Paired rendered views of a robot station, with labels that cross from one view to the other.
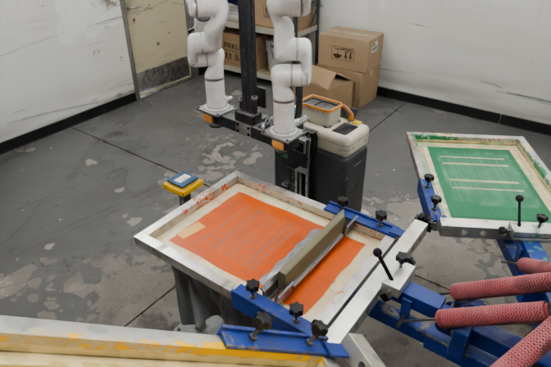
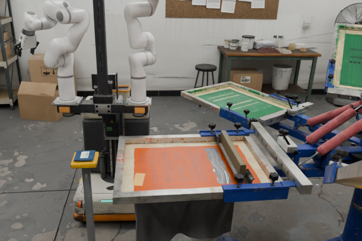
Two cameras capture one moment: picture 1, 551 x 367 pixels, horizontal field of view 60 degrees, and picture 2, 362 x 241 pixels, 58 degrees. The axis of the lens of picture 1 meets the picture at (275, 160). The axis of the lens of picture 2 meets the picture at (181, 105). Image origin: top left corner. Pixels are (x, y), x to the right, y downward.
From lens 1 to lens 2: 1.22 m
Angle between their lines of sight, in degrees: 41
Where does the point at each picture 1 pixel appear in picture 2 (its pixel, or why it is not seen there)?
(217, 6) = (83, 14)
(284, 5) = (142, 8)
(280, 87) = (140, 66)
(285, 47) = (141, 38)
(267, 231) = (184, 160)
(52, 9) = not seen: outside the picture
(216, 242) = (165, 178)
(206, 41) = (70, 43)
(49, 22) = not seen: outside the picture
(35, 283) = not seen: outside the picture
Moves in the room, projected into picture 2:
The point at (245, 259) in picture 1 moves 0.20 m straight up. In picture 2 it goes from (195, 177) to (197, 141)
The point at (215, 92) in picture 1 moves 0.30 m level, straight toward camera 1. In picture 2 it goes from (70, 86) to (102, 98)
